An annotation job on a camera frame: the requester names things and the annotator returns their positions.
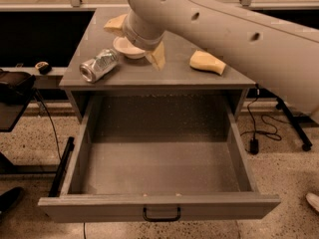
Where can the grey open top drawer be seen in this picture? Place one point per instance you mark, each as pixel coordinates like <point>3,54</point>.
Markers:
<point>160,153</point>

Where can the yellow sponge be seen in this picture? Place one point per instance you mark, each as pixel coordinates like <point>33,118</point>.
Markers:
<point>205,62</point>

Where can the white shoe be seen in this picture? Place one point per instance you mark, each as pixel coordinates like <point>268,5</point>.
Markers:
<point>313,200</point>

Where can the white paper bowl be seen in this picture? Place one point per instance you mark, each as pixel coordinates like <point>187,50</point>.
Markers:
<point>125,47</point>

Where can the black chair leg with caster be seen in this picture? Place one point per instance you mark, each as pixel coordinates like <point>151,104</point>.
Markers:
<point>306,143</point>

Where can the black drawer handle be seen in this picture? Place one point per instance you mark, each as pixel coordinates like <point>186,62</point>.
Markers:
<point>161,215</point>

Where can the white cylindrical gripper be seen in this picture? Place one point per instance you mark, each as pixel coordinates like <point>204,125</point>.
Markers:
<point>137,37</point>

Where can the black power adapter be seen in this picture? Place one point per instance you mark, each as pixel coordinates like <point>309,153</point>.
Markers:
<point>254,146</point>

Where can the yellow black tape measure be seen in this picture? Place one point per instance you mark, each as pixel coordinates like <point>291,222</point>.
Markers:
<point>43,68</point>

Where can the grey cabinet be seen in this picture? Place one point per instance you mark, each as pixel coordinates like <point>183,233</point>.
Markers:
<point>138,77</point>

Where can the black table base bar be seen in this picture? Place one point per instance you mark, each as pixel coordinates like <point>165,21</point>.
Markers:
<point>62,168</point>

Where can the dark side table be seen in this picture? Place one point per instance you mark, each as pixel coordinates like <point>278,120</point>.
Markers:
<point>10,114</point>

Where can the black shoe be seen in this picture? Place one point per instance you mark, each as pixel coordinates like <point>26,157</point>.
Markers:
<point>9,198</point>

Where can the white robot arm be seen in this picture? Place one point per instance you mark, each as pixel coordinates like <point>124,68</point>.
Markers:
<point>280,56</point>

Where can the black bag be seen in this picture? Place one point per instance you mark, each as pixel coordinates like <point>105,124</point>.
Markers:
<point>15,87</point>

